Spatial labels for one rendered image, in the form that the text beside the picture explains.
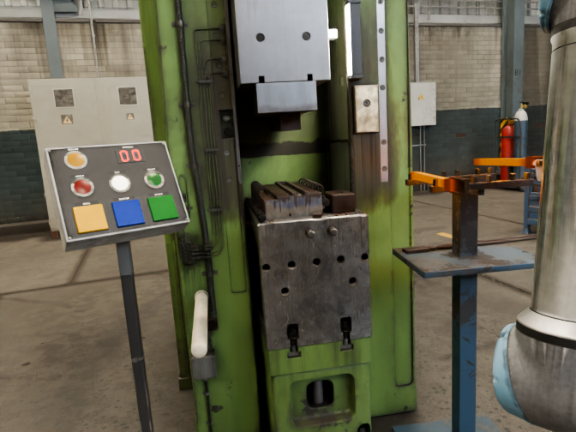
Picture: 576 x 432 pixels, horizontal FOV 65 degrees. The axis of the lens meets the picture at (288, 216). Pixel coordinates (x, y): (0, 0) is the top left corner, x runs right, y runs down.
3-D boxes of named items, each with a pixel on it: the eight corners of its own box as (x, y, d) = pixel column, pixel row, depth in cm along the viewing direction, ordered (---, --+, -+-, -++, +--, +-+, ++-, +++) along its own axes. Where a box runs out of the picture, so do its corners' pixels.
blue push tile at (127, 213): (145, 222, 129) (138, 198, 130) (118, 226, 124) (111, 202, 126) (144, 224, 130) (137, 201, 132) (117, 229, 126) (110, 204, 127)
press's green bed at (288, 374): (375, 453, 171) (371, 336, 163) (276, 471, 165) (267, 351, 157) (335, 378, 225) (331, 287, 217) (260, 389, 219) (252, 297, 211)
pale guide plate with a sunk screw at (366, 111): (379, 131, 169) (378, 84, 166) (356, 133, 168) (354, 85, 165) (377, 131, 171) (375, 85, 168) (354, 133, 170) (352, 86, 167)
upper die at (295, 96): (317, 110, 152) (315, 81, 150) (257, 113, 149) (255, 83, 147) (294, 116, 193) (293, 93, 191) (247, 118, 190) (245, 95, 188)
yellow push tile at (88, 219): (108, 228, 123) (102, 203, 125) (78, 233, 119) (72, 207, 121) (107, 230, 124) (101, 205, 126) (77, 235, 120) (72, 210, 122)
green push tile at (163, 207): (179, 217, 134) (172, 193, 136) (154, 221, 130) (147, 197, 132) (177, 219, 135) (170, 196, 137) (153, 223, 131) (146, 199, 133)
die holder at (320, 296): (372, 336, 163) (368, 213, 155) (267, 351, 157) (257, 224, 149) (331, 287, 217) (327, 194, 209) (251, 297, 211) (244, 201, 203)
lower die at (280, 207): (322, 214, 158) (321, 190, 157) (265, 219, 155) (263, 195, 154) (299, 199, 199) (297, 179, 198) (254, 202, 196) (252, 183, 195)
